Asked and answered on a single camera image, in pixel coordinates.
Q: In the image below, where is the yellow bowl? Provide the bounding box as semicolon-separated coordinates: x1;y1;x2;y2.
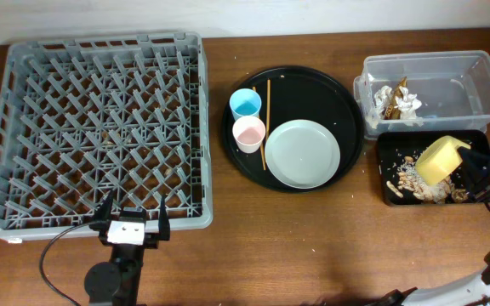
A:
415;136;471;186

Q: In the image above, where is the gold snack wrapper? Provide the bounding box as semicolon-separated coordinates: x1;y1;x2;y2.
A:
384;77;407;120

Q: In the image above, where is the pink plastic cup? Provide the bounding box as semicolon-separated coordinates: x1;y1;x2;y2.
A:
232;116;265;154

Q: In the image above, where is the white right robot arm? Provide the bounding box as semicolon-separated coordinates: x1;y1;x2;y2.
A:
374;147;490;305

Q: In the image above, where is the clear plastic bin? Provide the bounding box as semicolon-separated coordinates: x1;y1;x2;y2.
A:
353;50;490;139

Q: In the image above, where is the grey dishwasher rack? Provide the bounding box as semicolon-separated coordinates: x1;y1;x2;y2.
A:
0;32;214;243

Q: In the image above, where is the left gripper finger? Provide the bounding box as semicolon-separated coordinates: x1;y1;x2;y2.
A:
158;195;171;241
94;190;114;221

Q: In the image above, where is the right wooden chopstick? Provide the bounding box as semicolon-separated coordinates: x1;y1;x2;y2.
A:
265;79;271;141

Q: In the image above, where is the left wooden chopstick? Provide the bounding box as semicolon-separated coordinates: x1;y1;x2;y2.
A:
252;86;266;171

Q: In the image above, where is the black rectangular tray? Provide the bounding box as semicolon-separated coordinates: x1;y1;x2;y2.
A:
377;130;490;207

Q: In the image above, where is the pale green plate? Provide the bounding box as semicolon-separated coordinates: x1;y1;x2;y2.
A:
265;119;342;190

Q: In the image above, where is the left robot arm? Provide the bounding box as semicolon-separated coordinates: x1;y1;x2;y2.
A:
84;190;170;305

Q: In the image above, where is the food scraps pile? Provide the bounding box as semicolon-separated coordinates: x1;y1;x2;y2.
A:
385;156;469;204

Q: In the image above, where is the blue plastic cup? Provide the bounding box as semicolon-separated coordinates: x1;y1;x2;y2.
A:
229;88;262;120

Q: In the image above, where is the wooden chopstick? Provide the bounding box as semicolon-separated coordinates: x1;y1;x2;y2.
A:
265;79;271;141
252;86;266;171

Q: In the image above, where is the crumpled white paper in bin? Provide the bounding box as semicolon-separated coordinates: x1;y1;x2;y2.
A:
374;86;393;112

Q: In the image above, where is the white tissue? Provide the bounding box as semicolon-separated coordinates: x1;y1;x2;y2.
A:
397;94;422;120

